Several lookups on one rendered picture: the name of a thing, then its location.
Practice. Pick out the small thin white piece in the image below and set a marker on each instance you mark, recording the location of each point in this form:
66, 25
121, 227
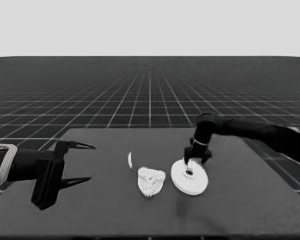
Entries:
130, 160

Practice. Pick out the round white carrier with pins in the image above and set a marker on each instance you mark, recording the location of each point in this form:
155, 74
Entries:
162, 184

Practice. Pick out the large thick white disc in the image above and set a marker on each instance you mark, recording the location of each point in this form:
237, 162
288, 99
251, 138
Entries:
195, 184

